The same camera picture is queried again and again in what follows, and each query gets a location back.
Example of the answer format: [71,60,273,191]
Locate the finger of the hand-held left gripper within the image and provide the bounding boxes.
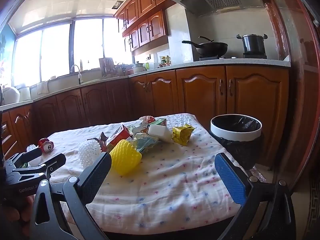
[10,153,67,180]
[4,147,43,169]

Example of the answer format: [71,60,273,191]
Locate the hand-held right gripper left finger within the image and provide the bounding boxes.
[29,152,112,240]

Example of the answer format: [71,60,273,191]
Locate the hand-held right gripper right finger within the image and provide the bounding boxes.
[214,152,297,240]

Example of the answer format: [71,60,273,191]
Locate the yellow ribbed plastic cup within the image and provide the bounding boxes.
[109,139,143,176]

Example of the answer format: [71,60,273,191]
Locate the dark red snack wrapper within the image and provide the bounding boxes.
[87,132,108,153]

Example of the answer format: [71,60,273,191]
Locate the white bin with black bag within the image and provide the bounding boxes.
[209,114,263,170]

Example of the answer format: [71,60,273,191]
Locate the yellow wrapper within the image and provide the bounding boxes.
[171,124,196,146]

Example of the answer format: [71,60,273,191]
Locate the green drink carton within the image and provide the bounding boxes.
[147,118,167,130]

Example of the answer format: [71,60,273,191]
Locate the person's left hand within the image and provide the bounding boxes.
[0,195,35,240]

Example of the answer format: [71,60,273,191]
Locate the red drink can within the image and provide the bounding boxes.
[38,138,55,153]

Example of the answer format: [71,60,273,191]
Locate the white spiky ball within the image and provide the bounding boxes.
[79,139,102,168]

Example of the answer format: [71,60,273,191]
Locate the silver foil mat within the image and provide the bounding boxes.
[249,165,267,183]

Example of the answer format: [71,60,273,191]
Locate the red drink carton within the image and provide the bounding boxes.
[106,124,131,153]

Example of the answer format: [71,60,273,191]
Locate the crumpled greenish snack bag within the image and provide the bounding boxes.
[132,132,160,154]

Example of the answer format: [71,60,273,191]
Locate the cartoon printed wrapper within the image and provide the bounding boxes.
[129,121,150,137]

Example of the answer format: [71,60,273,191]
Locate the white container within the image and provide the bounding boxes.
[19,86,32,102]

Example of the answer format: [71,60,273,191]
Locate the white rice cooker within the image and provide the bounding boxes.
[1,86,20,105]

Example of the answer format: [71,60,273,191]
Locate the white flower printed blanket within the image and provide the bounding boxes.
[46,113,244,235]

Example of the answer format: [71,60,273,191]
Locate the white hanging cloth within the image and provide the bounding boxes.
[37,81,49,95]

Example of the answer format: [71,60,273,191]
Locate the wooden base cabinets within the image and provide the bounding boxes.
[0,65,292,170]

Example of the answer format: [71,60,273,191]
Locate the curved sink faucet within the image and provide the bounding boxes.
[70,64,82,85]

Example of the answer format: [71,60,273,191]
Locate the metal utensil holder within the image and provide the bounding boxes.
[116,63,128,77]

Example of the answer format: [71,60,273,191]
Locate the dish rack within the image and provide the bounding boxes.
[99,57,114,77]

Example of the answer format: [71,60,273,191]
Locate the kitchen window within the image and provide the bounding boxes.
[11,17,133,88]

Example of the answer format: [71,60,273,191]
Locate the white lidded pot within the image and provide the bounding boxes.
[132,61,147,74]

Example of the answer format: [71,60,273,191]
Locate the grey kitchen countertop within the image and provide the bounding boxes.
[0,58,292,112]

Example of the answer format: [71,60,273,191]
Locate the group of seasoning bottles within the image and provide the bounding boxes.
[160,55,172,68]

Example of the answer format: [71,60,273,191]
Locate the black wok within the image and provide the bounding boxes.
[182,36,228,57]

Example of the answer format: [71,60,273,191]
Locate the black stock pot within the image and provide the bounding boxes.
[236,34,268,54]

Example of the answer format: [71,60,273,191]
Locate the glass door with wooden frame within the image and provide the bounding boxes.
[257,0,320,240]

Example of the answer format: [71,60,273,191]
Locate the blue wall picture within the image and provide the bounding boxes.
[0,25,15,85]

